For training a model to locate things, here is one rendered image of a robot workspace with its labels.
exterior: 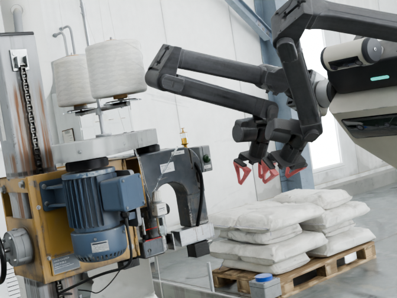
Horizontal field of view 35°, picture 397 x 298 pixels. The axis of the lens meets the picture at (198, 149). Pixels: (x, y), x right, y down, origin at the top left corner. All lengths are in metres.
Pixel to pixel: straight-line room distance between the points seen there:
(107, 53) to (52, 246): 0.58
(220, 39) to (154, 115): 1.35
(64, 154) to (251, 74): 0.60
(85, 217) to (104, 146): 0.20
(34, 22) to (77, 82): 3.28
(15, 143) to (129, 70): 0.40
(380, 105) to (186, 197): 0.72
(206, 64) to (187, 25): 5.55
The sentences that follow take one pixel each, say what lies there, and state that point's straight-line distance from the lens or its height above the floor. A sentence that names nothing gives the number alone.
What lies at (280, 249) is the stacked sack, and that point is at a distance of 4.74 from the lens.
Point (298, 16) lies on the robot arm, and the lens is 1.41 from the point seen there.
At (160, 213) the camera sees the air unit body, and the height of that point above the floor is 1.15.
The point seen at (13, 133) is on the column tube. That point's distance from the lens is 1.89.
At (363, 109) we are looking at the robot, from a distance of 1.83.
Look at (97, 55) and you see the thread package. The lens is 1.80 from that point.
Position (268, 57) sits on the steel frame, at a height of 2.03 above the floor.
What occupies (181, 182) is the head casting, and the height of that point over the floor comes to 1.22.
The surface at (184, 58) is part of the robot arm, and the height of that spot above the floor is 1.60.
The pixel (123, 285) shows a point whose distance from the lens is 2.43.
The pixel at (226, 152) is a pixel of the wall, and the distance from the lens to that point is 7.45.
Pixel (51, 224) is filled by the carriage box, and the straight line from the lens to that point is 1.87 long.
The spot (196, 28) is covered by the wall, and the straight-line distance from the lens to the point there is 7.40.
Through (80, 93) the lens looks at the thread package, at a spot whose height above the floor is 1.56.
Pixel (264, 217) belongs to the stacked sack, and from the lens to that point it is 4.72.
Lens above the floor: 1.43
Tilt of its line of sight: 3 degrees down
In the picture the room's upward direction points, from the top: 9 degrees counter-clockwise
